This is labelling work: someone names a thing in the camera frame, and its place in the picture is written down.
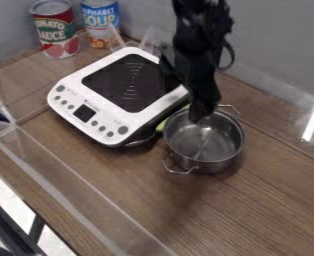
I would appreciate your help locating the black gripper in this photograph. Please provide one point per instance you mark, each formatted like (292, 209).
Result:
(193, 67)

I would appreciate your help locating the silver steel pot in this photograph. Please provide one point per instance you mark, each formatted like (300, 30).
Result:
(205, 147)

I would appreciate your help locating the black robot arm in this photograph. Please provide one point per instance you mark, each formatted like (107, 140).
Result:
(206, 15)

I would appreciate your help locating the white and black stove top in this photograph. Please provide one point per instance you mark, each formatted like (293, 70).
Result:
(115, 98)

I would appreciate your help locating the yellow-green corn cob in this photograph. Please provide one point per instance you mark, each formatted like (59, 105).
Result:
(162, 125)

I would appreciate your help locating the silver metal spoon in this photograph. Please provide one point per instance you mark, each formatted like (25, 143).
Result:
(141, 142)

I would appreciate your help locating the alphabet soup can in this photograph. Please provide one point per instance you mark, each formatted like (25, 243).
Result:
(101, 15)

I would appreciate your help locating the tomato sauce can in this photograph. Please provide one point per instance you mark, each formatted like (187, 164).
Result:
(54, 20)

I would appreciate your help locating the clear acrylic barrier panel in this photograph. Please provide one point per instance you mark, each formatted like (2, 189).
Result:
(94, 192)

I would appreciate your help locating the black metal table leg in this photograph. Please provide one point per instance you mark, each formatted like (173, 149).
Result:
(18, 242)

